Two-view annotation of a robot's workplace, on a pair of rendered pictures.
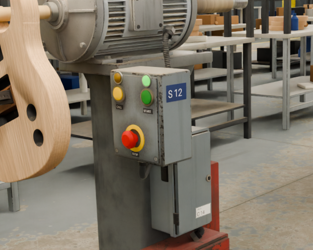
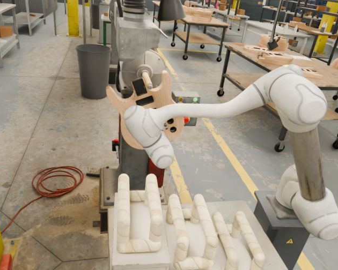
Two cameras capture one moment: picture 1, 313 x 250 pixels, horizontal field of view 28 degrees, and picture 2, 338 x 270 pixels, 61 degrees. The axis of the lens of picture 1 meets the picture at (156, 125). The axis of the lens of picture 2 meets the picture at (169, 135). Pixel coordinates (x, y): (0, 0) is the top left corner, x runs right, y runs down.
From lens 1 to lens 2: 1.67 m
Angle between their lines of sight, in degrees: 58
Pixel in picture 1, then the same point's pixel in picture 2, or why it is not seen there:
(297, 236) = (83, 124)
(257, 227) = (63, 125)
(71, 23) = (153, 78)
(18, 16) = (168, 85)
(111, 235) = (131, 153)
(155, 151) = (193, 121)
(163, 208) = not seen: hidden behind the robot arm
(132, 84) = (188, 100)
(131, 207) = not seen: hidden behind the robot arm
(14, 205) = not seen: outside the picture
